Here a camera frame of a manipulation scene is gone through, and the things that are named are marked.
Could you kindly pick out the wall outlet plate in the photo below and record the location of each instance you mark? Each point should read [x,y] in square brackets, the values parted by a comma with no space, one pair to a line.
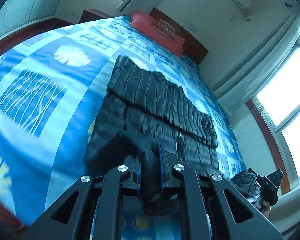
[193,28]

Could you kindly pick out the black quilted down jacket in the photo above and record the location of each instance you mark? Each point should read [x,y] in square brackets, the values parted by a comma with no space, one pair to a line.
[140,113]

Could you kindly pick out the blue patterned bed sheet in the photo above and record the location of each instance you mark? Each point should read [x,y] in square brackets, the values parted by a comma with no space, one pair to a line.
[51,88]

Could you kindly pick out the wooden bedside table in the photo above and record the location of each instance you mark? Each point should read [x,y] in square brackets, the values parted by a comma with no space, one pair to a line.
[92,15]

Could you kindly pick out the red pillow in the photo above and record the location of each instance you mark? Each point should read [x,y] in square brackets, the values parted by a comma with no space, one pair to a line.
[142,23]

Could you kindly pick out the right window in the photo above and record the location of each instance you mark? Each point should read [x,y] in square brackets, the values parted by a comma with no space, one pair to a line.
[276,108]

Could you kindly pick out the dark wooden headboard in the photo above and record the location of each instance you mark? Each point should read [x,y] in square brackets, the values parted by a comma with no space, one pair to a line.
[192,47]

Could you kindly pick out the person's right hand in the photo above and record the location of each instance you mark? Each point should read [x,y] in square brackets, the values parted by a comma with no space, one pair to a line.
[264,208]

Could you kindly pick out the brown embroidered small cushion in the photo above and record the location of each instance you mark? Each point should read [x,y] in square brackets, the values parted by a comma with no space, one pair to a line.
[164,28]

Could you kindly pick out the glass sliding wardrobe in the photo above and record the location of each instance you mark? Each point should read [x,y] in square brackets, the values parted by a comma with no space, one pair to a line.
[17,13]

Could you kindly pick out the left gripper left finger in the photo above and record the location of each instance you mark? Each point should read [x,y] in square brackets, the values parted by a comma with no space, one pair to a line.
[91,207]

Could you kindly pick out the pale curtain right of bed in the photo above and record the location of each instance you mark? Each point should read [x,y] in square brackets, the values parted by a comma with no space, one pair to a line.
[257,68]

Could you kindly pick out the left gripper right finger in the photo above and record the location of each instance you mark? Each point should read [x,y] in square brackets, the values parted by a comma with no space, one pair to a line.
[211,208]

